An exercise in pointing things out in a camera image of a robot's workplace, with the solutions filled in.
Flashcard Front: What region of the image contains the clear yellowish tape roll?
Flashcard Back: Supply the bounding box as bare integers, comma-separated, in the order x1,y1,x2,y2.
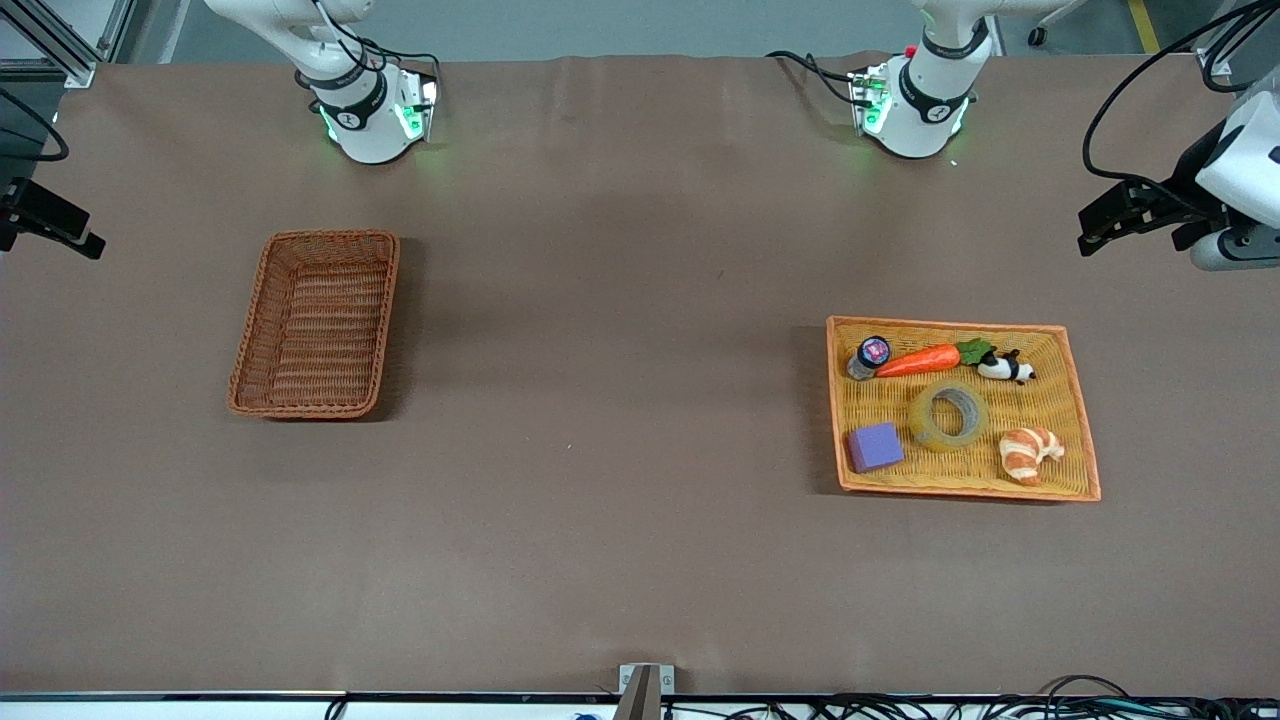
908,380,989,453

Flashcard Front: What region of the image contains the dark brown wicker basket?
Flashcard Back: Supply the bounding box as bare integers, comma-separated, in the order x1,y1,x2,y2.
227,229,401,420

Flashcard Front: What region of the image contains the orange yellow wicker basket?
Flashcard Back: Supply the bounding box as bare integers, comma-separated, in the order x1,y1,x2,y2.
826,316,1103,503

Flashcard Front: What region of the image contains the white office chair leg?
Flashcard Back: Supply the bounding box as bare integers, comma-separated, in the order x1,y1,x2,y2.
1028,0,1089,48

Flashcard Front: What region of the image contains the black white panda toy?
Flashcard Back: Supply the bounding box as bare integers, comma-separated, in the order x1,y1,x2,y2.
977,349,1037,386

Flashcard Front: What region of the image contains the orange toy carrot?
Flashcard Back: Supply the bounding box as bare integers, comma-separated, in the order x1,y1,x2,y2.
875,338,996,379

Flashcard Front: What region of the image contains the toy croissant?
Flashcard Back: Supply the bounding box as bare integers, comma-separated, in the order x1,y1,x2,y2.
999,427,1067,487

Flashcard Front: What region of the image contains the small bottle purple lid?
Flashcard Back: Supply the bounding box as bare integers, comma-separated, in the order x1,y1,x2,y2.
847,336,892,382

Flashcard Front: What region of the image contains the purple cube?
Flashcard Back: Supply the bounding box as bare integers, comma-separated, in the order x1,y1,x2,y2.
847,421,906,474

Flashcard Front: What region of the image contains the brown table cover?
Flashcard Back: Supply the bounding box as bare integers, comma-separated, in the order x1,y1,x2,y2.
0,52,1280,698

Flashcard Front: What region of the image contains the black left base cable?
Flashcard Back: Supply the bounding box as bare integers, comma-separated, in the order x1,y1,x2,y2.
765,48,863,107

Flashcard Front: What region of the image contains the black base cable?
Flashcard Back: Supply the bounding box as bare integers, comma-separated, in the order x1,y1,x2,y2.
765,48,863,107
310,0,443,101

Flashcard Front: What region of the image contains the black right base cable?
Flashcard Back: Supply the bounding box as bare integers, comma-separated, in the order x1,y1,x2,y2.
310,0,443,101

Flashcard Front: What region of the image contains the black cable bundle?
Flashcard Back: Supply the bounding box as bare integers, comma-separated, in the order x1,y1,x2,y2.
660,675,1280,720

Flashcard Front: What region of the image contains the metal table edge bracket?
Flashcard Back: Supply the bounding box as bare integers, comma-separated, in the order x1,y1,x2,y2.
612,663,676,720

